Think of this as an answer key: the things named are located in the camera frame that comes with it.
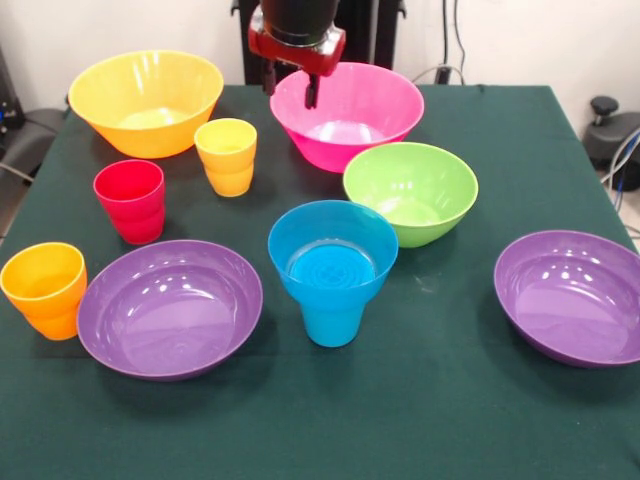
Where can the blue plastic cup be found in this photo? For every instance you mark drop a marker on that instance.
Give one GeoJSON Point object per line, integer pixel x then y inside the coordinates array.
{"type": "Point", "coordinates": [332, 325]}

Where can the yellow orange plastic cup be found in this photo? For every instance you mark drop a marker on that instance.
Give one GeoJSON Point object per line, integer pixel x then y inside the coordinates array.
{"type": "Point", "coordinates": [227, 170]}

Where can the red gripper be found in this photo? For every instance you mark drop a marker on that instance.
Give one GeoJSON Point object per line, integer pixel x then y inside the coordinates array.
{"type": "Point", "coordinates": [295, 55]}

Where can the black equipment box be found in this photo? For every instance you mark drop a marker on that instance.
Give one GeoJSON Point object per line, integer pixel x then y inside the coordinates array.
{"type": "Point", "coordinates": [7, 100]}

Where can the black grey chair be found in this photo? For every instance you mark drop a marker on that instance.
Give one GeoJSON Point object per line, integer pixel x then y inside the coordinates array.
{"type": "Point", "coordinates": [30, 140]}

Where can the green plastic bowl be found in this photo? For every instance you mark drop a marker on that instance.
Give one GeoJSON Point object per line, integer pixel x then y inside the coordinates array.
{"type": "Point", "coordinates": [430, 215]}

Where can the black stand with knob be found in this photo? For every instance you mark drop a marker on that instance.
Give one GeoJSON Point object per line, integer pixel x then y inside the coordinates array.
{"type": "Point", "coordinates": [610, 135]}

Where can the small blue plastic bowl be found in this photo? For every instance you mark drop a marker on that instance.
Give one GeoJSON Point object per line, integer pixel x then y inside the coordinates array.
{"type": "Point", "coordinates": [300, 240]}

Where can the shallow purple plastic bowl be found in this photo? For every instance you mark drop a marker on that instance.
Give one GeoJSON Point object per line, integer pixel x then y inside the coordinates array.
{"type": "Point", "coordinates": [575, 315]}
{"type": "Point", "coordinates": [170, 330]}

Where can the large pink plastic bowl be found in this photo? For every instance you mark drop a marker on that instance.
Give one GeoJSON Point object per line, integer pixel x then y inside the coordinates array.
{"type": "Point", "coordinates": [340, 150]}

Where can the large orange plastic bowl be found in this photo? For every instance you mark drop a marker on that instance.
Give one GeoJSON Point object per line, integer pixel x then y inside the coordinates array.
{"type": "Point", "coordinates": [145, 137]}

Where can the black power plug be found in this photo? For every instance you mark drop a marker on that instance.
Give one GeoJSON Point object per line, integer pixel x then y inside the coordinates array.
{"type": "Point", "coordinates": [442, 75]}

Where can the red plastic cup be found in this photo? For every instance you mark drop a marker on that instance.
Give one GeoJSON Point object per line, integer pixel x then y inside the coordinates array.
{"type": "Point", "coordinates": [132, 215]}

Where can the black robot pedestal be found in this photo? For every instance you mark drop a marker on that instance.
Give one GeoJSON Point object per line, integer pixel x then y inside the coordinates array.
{"type": "Point", "coordinates": [370, 30]}

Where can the dark green tablecloth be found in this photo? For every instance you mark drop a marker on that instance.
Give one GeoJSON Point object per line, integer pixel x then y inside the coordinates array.
{"type": "Point", "coordinates": [380, 425]}

